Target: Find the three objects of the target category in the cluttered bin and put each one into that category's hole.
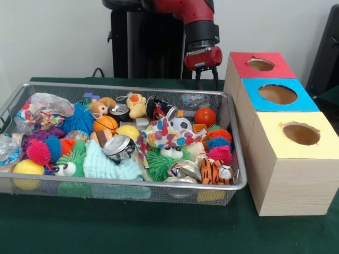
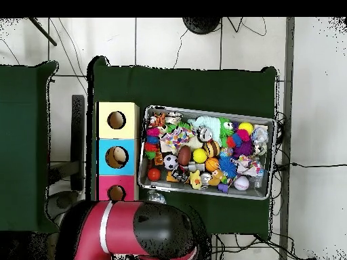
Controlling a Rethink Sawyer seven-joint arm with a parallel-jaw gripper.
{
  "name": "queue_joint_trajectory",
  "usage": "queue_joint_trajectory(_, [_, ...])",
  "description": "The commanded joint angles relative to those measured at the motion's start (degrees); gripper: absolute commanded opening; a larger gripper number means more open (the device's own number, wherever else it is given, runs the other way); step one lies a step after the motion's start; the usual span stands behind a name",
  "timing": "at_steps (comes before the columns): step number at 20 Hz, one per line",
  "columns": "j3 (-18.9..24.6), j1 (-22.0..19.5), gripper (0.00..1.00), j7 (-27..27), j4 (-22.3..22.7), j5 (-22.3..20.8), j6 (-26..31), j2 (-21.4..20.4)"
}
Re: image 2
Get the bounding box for wooden box with three holes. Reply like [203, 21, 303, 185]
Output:
[95, 102, 140, 202]

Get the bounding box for polka-dot crumpled cloth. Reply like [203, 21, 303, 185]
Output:
[160, 127, 197, 154]

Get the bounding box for brown toy football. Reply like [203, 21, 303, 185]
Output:
[178, 145, 192, 167]

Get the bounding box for small soccer ball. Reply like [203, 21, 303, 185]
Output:
[163, 154, 180, 171]

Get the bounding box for plain yellow ball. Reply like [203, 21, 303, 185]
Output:
[192, 148, 209, 164]

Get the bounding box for red-orange ball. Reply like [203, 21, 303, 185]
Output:
[147, 167, 162, 181]

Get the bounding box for mint green cloth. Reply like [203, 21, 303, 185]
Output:
[188, 116, 222, 143]

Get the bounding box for yellow duck plush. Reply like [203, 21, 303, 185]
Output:
[188, 169, 203, 190]

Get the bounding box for small orange basketball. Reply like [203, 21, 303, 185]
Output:
[204, 157, 220, 173]

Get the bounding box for blue spiky ball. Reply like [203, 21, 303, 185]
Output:
[218, 155, 239, 179]

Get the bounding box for black upright panel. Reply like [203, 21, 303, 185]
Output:
[70, 94, 85, 192]

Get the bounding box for black round stand base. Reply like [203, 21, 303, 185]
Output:
[182, 17, 222, 35]

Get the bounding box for grey stand foot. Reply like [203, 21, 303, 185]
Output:
[44, 190, 80, 221]

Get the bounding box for dark green side tablecloth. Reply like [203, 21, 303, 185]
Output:
[0, 60, 61, 234]

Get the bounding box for black tripod leg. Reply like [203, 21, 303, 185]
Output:
[28, 17, 58, 47]

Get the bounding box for silver wire mesh bin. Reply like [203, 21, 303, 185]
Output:
[137, 104, 278, 201]

